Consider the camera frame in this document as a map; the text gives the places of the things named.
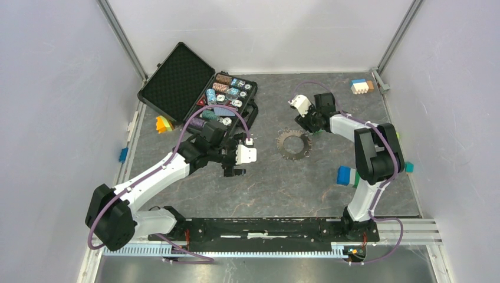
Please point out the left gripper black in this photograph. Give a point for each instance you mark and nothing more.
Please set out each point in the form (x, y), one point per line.
(229, 168)

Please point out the small blue block left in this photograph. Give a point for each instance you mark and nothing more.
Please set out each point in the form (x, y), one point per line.
(123, 154)

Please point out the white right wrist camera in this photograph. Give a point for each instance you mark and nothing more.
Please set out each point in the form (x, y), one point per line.
(301, 103)

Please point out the blue white green brick stack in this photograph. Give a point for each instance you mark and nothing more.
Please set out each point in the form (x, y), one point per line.
(347, 176)

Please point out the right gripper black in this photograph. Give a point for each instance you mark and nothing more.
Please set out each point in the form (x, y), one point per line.
(303, 121)

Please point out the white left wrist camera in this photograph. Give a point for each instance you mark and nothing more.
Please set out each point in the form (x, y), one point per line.
(245, 155)

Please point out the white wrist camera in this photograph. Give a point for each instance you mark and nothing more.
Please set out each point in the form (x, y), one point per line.
(301, 103)
(245, 155)

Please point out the white toothed cable duct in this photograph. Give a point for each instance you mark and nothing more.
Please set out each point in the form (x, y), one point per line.
(164, 249)

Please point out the orange yellow green brick stack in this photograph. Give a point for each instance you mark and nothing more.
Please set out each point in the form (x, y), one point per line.
(163, 125)

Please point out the black poker chip case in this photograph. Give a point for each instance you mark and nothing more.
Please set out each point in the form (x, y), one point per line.
(179, 87)

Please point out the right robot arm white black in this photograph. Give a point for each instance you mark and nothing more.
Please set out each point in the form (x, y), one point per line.
(378, 156)

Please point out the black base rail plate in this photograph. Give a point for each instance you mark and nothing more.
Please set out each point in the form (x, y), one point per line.
(308, 234)

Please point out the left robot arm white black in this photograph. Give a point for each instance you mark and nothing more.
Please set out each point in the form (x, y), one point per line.
(114, 215)

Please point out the blue white orange brick stack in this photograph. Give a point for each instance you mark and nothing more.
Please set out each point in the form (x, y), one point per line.
(361, 86)

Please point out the small teal block right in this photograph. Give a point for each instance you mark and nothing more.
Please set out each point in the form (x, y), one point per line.
(409, 167)

